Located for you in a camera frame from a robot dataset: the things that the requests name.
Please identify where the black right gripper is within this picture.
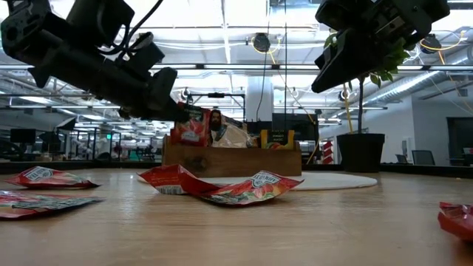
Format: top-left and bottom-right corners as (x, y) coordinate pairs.
(311, 0), (450, 93)

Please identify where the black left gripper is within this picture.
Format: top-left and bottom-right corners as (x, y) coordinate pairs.
(27, 40), (190, 122)

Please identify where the red strawberry tea packet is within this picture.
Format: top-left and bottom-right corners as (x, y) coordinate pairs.
(0, 190), (106, 221)
(139, 163), (222, 196)
(438, 201), (473, 243)
(201, 169), (304, 206)
(3, 165), (101, 190)
(170, 102), (212, 148)

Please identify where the beige tea packet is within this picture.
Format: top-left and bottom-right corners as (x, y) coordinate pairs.
(220, 116), (256, 149)

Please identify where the yellow mango tea packet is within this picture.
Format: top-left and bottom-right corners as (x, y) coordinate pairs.
(260, 129), (296, 151)

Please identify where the brown wooden tea caddy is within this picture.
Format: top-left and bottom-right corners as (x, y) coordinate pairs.
(161, 134), (303, 177)

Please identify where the person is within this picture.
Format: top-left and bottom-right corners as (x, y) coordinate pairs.
(208, 109), (227, 146)

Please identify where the green leafy plant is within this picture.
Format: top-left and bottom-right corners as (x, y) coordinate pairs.
(324, 31), (411, 134)

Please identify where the long ceiling light strip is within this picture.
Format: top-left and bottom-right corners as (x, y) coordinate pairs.
(0, 63), (473, 72)

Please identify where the black plant pot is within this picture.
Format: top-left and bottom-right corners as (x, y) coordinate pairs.
(336, 132), (387, 174)

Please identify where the black office chair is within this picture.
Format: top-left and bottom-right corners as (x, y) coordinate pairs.
(411, 149), (438, 166)

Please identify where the black computer monitor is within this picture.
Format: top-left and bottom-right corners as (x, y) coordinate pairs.
(9, 128), (37, 145)

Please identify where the black overhead rig frame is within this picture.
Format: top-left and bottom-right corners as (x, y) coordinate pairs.
(185, 91), (246, 125)

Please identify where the yellow hanging cable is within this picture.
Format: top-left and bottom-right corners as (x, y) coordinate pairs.
(342, 83), (355, 134)

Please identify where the dark wall screen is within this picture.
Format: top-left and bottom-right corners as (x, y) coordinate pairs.
(272, 112), (319, 142)

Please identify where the silver ventilation duct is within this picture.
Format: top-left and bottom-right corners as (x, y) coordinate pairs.
(364, 69), (443, 106)

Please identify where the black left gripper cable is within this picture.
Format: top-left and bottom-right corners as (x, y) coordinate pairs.
(106, 0), (164, 56)

